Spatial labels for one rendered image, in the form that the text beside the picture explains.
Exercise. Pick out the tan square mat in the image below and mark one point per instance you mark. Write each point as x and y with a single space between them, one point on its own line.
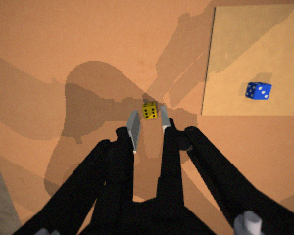
250 44

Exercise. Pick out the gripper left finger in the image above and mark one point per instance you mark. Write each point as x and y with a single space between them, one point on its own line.
110 162

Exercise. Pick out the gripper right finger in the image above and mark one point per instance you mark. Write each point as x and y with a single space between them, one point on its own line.
245 208

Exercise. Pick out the blue die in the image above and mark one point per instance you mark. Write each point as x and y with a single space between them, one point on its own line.
258 90

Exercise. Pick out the yellow die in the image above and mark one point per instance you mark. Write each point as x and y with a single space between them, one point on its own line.
149 110

